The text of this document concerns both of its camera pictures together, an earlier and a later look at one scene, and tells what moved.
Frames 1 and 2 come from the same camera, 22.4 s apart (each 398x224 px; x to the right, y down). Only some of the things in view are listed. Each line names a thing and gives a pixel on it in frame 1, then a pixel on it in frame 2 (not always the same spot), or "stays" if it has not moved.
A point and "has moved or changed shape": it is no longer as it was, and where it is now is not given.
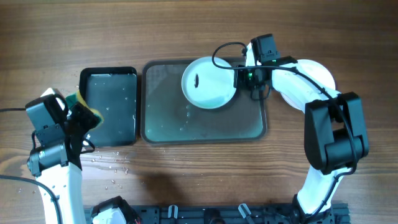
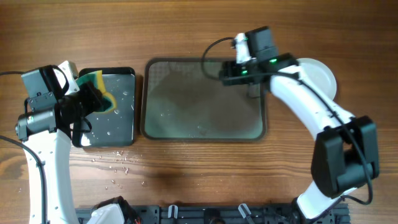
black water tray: x=112 y=91 stays
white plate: x=316 y=71 stays
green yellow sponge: x=76 y=98 has moved or changed shape
